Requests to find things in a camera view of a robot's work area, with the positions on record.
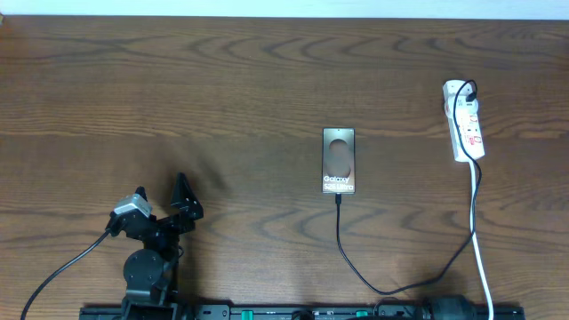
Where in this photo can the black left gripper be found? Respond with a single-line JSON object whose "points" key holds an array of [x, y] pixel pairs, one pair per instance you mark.
{"points": [[187, 218]]}

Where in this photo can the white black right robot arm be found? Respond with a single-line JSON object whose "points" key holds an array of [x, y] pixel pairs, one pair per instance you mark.
{"points": [[448, 308]]}

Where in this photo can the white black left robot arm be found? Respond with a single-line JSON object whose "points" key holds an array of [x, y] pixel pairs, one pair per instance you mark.
{"points": [[151, 273]]}

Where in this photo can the white USB charger adapter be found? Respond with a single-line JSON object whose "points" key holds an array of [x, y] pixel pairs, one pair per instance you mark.
{"points": [[460, 97]]}

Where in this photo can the white power strip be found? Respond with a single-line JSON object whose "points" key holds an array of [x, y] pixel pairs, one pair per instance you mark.
{"points": [[466, 137]]}

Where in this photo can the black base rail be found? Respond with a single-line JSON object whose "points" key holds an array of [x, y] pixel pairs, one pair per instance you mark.
{"points": [[390, 310]]}

